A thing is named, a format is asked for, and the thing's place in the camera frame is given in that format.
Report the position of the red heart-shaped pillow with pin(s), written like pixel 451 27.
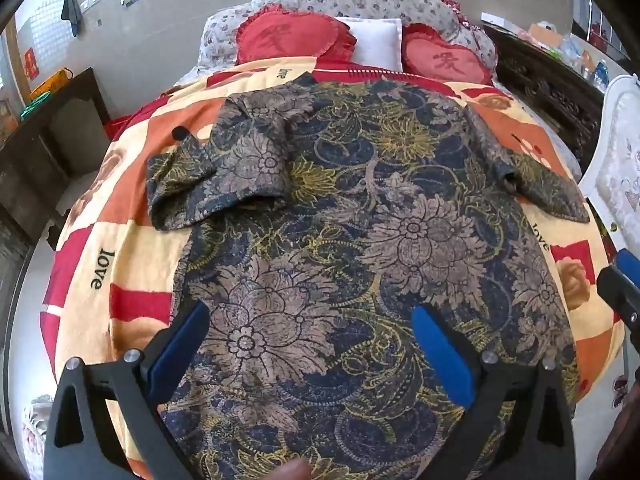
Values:
pixel 285 35
pixel 445 62

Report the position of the pile of packets and bottles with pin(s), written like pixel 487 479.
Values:
pixel 570 47

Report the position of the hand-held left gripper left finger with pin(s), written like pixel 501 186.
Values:
pixel 180 345

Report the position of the red wall sticker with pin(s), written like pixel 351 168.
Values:
pixel 31 62

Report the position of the white pillow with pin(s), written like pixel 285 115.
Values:
pixel 375 42

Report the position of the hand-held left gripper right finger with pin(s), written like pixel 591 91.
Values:
pixel 440 350

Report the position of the dark floral patterned shirt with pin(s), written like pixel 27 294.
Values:
pixel 350 210

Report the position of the person's left hand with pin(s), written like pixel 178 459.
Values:
pixel 294 471

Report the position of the orange box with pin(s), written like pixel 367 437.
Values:
pixel 50 82

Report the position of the green bundle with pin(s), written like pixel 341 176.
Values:
pixel 35 105

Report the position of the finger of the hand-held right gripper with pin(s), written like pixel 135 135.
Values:
pixel 620 295
pixel 629 262

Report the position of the dark hanging towel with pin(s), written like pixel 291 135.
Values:
pixel 71 10

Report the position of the orange printed picture board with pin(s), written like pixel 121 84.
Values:
pixel 5 122

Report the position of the red orange printed blanket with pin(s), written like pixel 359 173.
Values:
pixel 125 240

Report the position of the white upholstered chair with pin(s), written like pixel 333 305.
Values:
pixel 620 160

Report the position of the dark wooden side table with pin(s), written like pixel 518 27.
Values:
pixel 65 125

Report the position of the pink lace cloth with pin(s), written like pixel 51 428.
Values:
pixel 35 440

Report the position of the dark carved wooden cabinet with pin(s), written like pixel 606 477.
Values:
pixel 540 85

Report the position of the white wall switch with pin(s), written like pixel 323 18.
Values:
pixel 90 1

